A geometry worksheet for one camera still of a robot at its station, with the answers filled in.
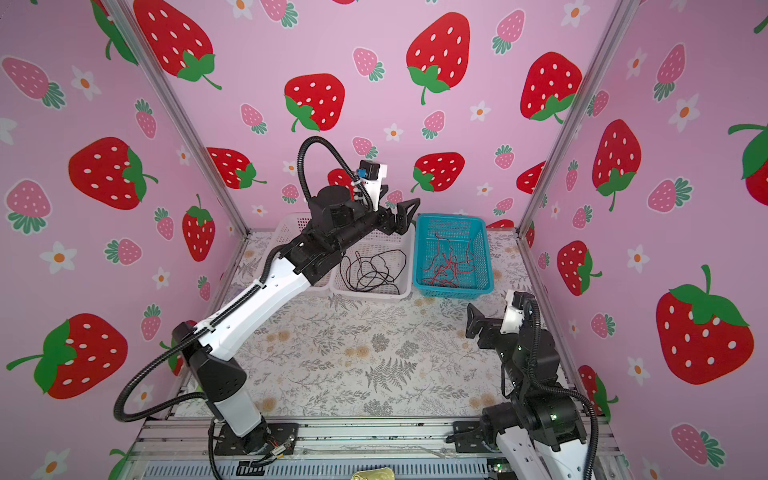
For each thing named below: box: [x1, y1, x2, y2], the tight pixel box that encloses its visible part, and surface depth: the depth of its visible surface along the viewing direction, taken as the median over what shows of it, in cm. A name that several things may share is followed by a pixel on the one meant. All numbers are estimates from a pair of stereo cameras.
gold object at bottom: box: [351, 467, 395, 480], surface depth 66 cm
